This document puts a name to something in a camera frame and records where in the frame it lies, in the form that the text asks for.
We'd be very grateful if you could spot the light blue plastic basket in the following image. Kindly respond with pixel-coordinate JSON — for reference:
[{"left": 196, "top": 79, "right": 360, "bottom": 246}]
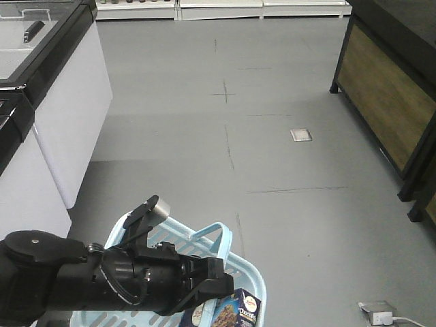
[{"left": 69, "top": 217, "right": 267, "bottom": 326}]

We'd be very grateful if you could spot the white chest freezer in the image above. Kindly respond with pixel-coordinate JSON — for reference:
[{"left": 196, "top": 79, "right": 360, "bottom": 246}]
[
  {"left": 1, "top": 1, "right": 112, "bottom": 208},
  {"left": 1, "top": 91, "right": 71, "bottom": 238}
]

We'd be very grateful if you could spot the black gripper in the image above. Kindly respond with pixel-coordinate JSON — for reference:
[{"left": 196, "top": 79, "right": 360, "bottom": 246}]
[{"left": 102, "top": 242, "right": 234, "bottom": 315}]

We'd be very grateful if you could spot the blue chocolate cookie box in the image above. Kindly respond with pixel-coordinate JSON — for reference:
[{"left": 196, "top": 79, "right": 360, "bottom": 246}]
[{"left": 179, "top": 288, "right": 262, "bottom": 327}]

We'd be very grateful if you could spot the steel floor socket plate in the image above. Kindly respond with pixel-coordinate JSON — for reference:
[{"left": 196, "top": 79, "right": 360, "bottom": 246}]
[{"left": 290, "top": 128, "right": 312, "bottom": 142}]

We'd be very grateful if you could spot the wooden black-framed display counter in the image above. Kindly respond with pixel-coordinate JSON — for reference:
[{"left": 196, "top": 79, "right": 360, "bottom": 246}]
[{"left": 330, "top": 1, "right": 435, "bottom": 222}]

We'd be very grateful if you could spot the near white chest freezer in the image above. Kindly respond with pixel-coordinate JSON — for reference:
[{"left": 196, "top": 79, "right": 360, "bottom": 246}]
[{"left": 1, "top": 91, "right": 71, "bottom": 238}]

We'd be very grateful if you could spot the far white chest freezer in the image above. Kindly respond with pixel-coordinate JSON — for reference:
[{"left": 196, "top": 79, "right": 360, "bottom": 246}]
[{"left": 1, "top": 1, "right": 112, "bottom": 208}]

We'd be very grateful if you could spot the white power adapter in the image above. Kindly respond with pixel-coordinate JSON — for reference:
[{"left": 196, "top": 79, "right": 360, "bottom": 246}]
[{"left": 369, "top": 311, "right": 394, "bottom": 326}]

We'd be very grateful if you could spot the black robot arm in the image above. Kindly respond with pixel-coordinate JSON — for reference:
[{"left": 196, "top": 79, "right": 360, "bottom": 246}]
[{"left": 1, "top": 230, "right": 234, "bottom": 326}]

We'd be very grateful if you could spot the white power cable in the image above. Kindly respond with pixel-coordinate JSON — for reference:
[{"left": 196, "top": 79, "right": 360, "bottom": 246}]
[{"left": 391, "top": 315, "right": 426, "bottom": 327}]

